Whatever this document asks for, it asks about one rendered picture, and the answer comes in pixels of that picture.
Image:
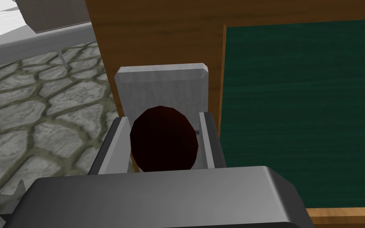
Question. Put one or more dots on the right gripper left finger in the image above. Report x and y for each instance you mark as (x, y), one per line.
(114, 148)

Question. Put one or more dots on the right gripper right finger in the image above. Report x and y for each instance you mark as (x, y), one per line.
(210, 142)

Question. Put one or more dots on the dark red round door knob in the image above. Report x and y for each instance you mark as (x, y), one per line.
(163, 139)

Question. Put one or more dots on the brown and green wooden door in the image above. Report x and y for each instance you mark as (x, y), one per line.
(296, 104)

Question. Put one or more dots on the grey table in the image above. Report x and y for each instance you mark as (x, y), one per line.
(27, 41)

